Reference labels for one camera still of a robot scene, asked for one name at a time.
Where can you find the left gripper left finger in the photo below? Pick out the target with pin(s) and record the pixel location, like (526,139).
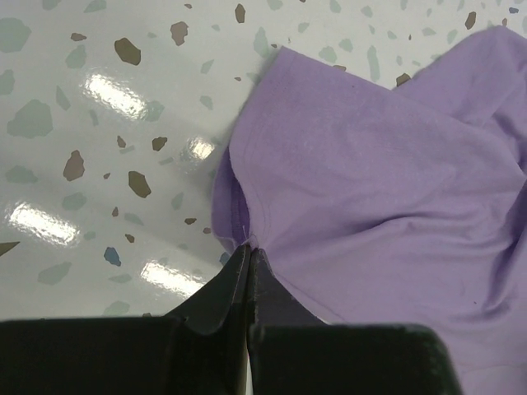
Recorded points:
(207,309)

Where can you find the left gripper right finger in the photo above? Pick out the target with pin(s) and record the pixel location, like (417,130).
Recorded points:
(271,304)

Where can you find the purple t shirt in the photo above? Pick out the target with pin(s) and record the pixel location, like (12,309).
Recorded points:
(394,206)

